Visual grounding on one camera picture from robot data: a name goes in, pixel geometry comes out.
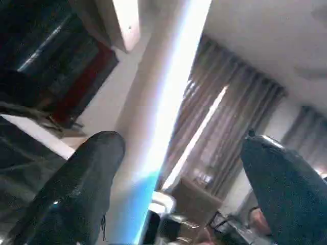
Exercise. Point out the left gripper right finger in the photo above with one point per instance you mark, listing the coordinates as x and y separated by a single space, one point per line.
291 194

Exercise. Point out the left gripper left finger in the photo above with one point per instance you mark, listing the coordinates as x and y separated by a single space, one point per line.
71 199

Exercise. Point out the white plastic table leg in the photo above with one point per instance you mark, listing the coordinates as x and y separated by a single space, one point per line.
158 117

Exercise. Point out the sheer window curtain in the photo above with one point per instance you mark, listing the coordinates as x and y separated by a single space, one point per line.
225 117

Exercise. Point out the dark red tall panel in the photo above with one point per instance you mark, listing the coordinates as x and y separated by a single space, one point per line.
84 87

